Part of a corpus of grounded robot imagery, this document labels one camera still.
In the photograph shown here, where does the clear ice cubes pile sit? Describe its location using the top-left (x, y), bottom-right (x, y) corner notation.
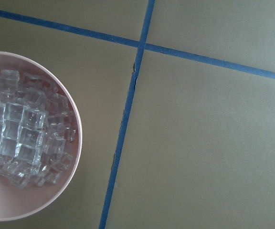
top-left (0, 70), bottom-right (78, 189)

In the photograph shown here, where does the pink bowl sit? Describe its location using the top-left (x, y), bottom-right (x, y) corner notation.
top-left (0, 52), bottom-right (83, 222)

